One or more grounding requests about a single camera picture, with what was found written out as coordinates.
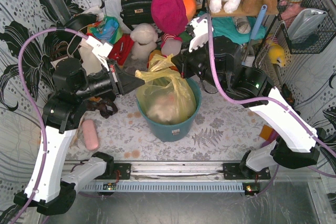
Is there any yellow trash bag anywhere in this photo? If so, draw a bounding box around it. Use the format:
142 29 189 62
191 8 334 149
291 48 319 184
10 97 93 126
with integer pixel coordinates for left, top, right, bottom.
135 54 196 125

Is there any teal trash bin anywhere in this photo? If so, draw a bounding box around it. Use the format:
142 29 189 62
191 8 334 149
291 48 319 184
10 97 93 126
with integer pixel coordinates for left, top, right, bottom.
136 78 202 142

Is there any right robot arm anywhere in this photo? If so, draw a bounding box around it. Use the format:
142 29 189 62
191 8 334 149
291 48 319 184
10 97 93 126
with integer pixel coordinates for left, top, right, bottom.
172 36 320 175

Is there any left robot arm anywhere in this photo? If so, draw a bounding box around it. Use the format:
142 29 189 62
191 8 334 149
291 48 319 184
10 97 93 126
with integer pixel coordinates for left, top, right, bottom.
14 58 145 216

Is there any cream canvas tote bag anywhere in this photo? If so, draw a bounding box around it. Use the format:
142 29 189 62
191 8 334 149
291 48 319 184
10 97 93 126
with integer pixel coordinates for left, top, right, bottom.
51 38 102 76

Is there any brown patterned bag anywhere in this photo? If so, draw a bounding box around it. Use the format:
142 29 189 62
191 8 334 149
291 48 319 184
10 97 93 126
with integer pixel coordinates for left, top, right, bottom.
86 97 118 119

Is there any colourful printed bag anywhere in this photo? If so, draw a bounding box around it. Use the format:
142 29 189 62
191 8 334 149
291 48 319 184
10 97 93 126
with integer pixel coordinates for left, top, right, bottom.
87 16 123 45

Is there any magenta cloth bag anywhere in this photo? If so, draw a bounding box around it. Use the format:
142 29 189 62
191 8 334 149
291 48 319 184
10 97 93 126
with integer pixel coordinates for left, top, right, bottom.
151 0 188 35

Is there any white pink plush doll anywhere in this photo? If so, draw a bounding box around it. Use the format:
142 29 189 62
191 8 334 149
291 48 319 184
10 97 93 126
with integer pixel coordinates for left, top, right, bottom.
161 33 182 56

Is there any rainbow striped cloth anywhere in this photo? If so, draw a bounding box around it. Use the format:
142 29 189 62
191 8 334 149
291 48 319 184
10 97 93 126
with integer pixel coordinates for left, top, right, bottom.
147 49 163 69

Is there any cream plush bear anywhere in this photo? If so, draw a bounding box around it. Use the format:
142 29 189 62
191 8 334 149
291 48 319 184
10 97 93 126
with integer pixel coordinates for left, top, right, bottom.
130 23 158 60

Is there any teal folded cloth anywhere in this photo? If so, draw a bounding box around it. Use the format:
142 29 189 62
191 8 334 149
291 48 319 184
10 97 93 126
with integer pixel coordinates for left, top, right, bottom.
212 16 267 45

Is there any wooden metal shelf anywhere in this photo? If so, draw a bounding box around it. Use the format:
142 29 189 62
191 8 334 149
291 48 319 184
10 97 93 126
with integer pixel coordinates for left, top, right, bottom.
198 0 279 51

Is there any blue floor mop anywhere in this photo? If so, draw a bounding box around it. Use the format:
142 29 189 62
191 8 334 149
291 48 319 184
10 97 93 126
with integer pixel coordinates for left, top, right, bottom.
241 5 268 67

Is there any black round hat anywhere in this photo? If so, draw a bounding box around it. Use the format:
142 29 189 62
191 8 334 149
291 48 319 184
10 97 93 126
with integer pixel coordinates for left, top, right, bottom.
64 14 98 31

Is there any orange plush toy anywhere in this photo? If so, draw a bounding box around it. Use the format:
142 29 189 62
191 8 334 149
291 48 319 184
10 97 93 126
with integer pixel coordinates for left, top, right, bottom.
182 0 197 22

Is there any black leather handbag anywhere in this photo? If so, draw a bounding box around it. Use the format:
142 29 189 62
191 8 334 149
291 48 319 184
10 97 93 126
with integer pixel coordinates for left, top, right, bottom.
120 0 154 31

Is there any pink glasses case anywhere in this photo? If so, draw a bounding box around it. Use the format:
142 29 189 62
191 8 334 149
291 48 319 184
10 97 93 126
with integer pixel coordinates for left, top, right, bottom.
82 120 99 151

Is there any yellow duck plush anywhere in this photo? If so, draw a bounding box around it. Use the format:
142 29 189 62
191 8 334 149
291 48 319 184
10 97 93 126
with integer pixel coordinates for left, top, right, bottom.
266 37 286 68

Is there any red purple sock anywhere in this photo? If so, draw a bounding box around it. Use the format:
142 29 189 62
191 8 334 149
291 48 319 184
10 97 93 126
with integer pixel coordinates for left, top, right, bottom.
259 125 279 147

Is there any silver foil pouch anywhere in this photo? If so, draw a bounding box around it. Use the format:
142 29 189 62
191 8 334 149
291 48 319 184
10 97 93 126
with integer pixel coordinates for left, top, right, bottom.
287 8 328 40

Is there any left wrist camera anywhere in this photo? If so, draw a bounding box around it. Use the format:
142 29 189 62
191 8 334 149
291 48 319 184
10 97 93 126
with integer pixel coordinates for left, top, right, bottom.
86 36 113 65

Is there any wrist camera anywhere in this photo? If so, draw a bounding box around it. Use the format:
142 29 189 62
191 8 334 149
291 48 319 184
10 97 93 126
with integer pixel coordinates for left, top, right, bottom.
86 36 113 65
186 14 208 52

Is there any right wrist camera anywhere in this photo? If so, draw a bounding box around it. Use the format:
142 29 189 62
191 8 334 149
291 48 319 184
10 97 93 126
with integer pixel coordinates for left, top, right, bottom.
186 14 208 52

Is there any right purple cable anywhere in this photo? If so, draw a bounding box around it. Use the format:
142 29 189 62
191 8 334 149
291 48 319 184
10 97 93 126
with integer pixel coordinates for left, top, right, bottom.
198 13 336 198

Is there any purple cable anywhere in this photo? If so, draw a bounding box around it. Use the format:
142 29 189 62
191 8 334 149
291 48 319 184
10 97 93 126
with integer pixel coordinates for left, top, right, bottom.
7 27 116 224
198 13 336 198

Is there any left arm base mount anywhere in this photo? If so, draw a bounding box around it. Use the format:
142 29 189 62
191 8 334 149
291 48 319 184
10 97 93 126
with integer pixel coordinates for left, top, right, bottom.
95 163 131 180

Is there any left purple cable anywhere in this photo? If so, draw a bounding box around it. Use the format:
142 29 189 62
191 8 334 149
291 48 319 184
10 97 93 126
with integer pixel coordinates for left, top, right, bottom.
7 27 116 224

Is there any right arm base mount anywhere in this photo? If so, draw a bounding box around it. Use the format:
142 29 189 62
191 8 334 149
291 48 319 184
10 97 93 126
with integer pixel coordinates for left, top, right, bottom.
223 163 271 180

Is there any black wire basket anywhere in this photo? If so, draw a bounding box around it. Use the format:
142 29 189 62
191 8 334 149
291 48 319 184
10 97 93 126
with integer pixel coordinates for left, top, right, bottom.
277 0 335 55

